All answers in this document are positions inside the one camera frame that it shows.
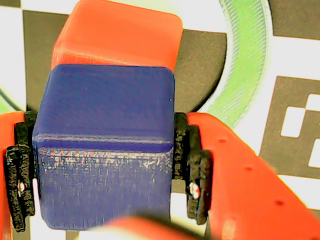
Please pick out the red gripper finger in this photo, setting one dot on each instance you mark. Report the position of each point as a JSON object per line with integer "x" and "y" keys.
{"x": 8, "y": 130}
{"x": 237, "y": 180}

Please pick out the blue cube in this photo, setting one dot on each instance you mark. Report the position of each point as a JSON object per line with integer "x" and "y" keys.
{"x": 105, "y": 150}

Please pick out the red cube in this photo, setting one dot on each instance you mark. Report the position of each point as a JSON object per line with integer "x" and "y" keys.
{"x": 117, "y": 32}

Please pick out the black white marker board mat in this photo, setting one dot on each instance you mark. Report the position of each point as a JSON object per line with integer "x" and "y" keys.
{"x": 287, "y": 145}

